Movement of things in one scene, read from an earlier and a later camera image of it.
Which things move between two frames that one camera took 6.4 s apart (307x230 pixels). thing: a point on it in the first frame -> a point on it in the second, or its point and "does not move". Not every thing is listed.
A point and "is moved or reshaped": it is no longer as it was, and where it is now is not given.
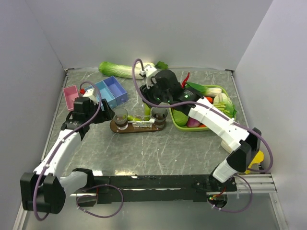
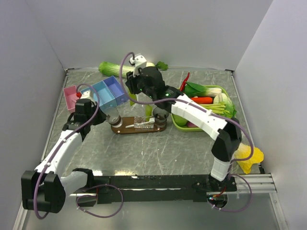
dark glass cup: x=159 y=114 does not move
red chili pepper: x=184 y=81 does not move
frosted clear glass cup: x=120 y=116 is moved or reshaped
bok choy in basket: x=204 y=89 does not move
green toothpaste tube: x=147 y=112 does not move
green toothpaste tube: x=131 y=117 -> x=133 y=96
